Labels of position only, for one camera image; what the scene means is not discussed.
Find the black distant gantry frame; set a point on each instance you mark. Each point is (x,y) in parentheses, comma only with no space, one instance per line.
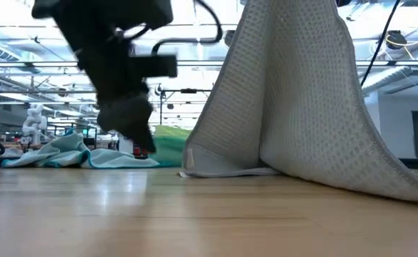
(161,103)

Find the bright green microfiber towel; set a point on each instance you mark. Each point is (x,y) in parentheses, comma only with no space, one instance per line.
(171,132)

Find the teal translucent plastic bin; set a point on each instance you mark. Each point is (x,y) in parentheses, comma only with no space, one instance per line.
(169,155)

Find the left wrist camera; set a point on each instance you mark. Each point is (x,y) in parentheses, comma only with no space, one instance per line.
(156,66)

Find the light grey tagged towel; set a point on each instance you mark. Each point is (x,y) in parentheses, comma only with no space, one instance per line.
(301,107)

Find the red tool cabinet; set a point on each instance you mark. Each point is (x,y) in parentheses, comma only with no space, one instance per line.
(139,150)

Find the light blue microfiber towel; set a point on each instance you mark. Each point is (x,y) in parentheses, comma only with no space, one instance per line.
(69,153)

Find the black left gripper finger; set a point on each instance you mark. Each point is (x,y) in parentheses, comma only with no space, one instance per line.
(130,118)

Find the silver ventilation duct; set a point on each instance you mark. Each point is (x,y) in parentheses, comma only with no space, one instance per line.
(391,80)

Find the long ceiling light bar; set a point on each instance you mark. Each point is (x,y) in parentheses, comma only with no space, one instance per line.
(33,63)

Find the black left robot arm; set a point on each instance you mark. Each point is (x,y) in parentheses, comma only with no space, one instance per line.
(98,18)

